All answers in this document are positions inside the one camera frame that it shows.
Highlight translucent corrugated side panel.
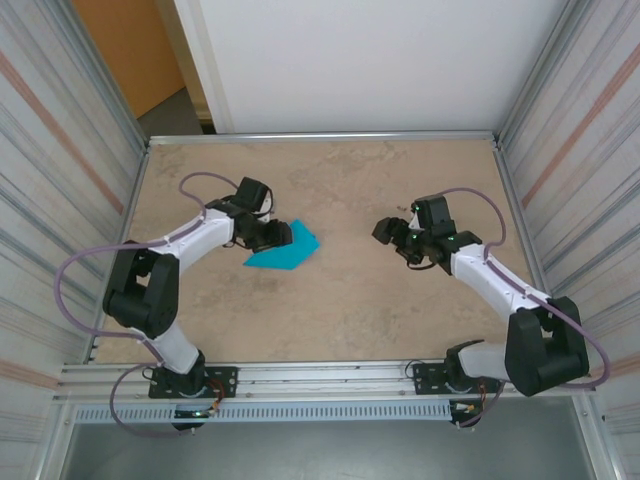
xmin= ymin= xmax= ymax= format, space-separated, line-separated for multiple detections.
xmin=0 ymin=0 xmax=136 ymax=480
xmin=519 ymin=0 xmax=640 ymax=480

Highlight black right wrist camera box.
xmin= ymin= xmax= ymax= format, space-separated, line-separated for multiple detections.
xmin=411 ymin=195 xmax=457 ymax=237

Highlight blue square paper sheet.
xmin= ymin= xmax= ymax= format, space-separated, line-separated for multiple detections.
xmin=242 ymin=218 xmax=322 ymax=273

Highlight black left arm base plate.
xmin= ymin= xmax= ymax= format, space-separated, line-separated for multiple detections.
xmin=148 ymin=366 xmax=239 ymax=400

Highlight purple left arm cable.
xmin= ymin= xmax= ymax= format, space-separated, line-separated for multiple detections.
xmin=53 ymin=171 xmax=241 ymax=439

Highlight aluminium corner post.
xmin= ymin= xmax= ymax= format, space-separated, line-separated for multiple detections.
xmin=44 ymin=0 xmax=150 ymax=151
xmin=498 ymin=0 xmax=601 ymax=146

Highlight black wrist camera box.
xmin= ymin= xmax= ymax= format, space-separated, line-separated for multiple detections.
xmin=234 ymin=176 xmax=275 ymax=214
xmin=411 ymin=195 xmax=457 ymax=237

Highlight orange wooden door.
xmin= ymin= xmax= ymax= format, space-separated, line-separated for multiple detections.
xmin=72 ymin=0 xmax=186 ymax=119

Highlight aluminium table side rail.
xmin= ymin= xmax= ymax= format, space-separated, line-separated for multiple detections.
xmin=88 ymin=142 xmax=152 ymax=364
xmin=492 ymin=139 xmax=569 ymax=357

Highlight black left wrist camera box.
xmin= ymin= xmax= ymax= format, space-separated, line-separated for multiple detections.
xmin=234 ymin=176 xmax=275 ymax=214

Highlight grey slotted cable duct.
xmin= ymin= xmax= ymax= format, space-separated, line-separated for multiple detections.
xmin=73 ymin=402 xmax=454 ymax=422

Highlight wide aluminium mounting rail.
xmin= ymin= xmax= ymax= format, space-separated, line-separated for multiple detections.
xmin=58 ymin=355 xmax=599 ymax=404

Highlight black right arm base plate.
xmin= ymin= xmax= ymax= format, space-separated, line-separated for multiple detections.
xmin=412 ymin=360 xmax=501 ymax=396

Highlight white door frame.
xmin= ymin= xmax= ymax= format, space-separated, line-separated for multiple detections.
xmin=172 ymin=0 xmax=236 ymax=135

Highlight long aluminium table edge rail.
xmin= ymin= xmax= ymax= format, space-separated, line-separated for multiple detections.
xmin=147 ymin=130 xmax=501 ymax=147

